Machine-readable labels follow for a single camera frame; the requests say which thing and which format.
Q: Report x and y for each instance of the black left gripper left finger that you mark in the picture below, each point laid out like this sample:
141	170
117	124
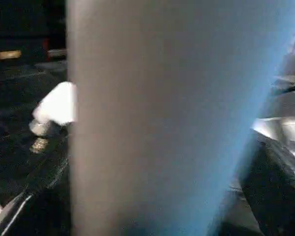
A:
32	196

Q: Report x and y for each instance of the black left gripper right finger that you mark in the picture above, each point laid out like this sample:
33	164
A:
273	186

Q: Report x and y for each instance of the white plastic table leg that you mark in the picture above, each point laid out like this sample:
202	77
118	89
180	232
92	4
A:
162	110

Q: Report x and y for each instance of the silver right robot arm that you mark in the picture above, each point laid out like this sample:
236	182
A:
287	130

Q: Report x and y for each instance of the small beige label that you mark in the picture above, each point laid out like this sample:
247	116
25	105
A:
9	54

